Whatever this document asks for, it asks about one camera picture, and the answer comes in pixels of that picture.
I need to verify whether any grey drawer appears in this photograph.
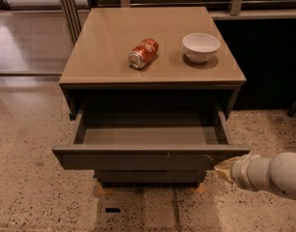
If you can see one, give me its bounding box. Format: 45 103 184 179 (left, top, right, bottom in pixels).
52 109 250 171
95 170 206 184

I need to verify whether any metal railing frame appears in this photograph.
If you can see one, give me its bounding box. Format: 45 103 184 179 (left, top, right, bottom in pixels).
60 0 296 40

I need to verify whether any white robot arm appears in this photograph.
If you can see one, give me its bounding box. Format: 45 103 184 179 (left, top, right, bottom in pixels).
214 152 296 200

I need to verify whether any crushed orange soda can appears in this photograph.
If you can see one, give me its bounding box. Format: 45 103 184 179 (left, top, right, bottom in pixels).
128 39 159 70

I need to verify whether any white ceramic bowl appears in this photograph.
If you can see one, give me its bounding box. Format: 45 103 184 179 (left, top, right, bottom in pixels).
182 33 221 64

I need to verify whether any grey top drawer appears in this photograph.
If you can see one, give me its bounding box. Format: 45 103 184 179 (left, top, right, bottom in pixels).
52 109 250 171

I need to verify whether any grey drawer cabinet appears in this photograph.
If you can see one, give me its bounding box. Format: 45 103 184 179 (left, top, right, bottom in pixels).
58 6 248 189

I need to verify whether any grey bottom drawer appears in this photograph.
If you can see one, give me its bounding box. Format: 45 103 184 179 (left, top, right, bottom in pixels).
95 170 206 184

